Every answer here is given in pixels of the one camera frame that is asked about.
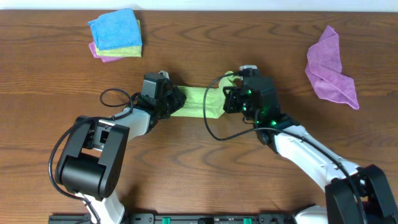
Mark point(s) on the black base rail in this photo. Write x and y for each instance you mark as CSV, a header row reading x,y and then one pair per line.
x,y
262,218

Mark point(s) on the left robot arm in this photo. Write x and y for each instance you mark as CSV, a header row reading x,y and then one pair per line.
x,y
90,164

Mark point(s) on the blue folded cloth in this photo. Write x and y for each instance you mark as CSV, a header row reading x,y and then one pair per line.
x,y
115,30

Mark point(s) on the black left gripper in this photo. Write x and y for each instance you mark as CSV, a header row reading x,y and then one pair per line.
x,y
173,101

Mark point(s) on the green folded cloth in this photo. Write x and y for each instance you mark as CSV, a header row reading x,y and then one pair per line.
x,y
135,51

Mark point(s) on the light green cloth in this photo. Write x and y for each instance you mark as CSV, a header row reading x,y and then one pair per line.
x,y
210,98

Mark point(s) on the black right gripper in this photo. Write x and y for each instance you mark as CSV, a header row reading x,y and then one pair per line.
x,y
232,96

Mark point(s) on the purple folded cloth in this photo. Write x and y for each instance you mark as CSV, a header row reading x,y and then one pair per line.
x,y
104,59

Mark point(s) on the purple crumpled cloth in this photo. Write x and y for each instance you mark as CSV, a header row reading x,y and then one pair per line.
x,y
324,71

